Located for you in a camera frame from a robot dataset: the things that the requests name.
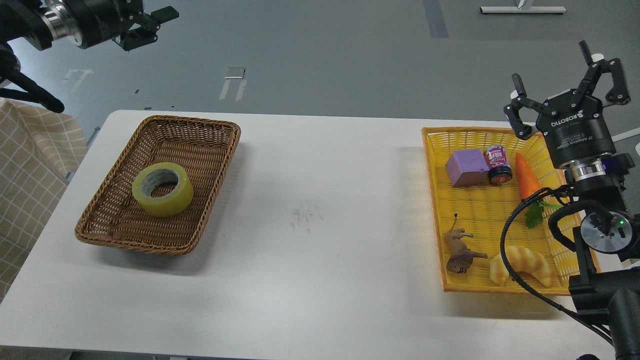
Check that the purple block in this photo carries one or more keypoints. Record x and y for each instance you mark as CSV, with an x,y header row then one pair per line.
x,y
467,167

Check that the beige checked cloth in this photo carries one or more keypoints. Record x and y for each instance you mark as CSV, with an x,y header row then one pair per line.
x,y
38,150

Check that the small pink can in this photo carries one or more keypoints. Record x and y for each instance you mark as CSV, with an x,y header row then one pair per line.
x,y
500,172

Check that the orange toy carrot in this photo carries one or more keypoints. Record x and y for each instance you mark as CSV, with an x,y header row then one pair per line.
x,y
529,185

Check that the white bar stand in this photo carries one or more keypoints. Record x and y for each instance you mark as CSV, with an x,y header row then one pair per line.
x,y
523,7

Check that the brown toy lion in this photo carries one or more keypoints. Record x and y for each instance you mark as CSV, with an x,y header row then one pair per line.
x,y
461,257

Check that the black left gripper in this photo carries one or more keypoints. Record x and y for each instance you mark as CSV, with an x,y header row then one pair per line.
x,y
98,21

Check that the brown wicker basket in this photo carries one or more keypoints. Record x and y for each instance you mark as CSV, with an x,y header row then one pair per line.
x,y
203,147

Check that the yellow tape roll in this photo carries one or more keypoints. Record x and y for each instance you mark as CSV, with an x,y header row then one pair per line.
x,y
163,173

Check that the toy croissant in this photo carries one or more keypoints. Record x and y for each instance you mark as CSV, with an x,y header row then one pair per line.
x,y
522,259

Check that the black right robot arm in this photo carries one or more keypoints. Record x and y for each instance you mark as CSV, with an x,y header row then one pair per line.
x,y
595,224

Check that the yellow plastic basket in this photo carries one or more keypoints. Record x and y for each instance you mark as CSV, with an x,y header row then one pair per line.
x,y
483,209

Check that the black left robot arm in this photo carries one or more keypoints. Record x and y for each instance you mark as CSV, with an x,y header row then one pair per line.
x,y
40,23

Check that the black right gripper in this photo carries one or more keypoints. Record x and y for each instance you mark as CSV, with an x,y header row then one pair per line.
x,y
573,133

